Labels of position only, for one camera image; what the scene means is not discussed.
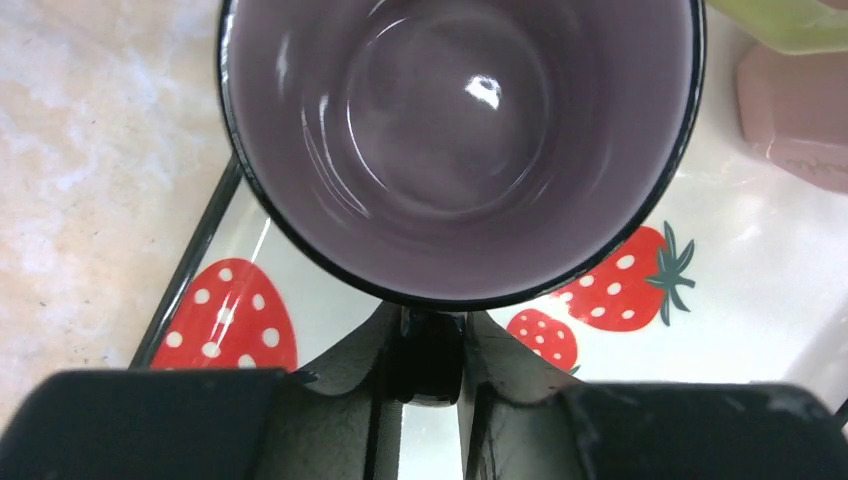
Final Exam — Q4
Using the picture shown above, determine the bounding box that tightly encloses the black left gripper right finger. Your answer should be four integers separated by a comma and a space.
459, 312, 847, 479

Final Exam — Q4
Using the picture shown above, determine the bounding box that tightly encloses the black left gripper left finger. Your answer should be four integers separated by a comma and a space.
1, 303, 401, 479

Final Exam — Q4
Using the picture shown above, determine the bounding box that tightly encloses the white strawberry tray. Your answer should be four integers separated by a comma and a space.
129, 6, 848, 480

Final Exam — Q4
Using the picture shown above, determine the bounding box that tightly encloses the purple mug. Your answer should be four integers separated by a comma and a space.
216, 1, 706, 403

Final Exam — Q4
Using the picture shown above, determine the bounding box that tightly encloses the pink white mug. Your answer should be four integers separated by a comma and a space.
736, 45, 847, 194

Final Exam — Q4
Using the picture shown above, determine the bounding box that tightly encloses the yellow mug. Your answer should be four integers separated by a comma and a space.
708, 0, 847, 55

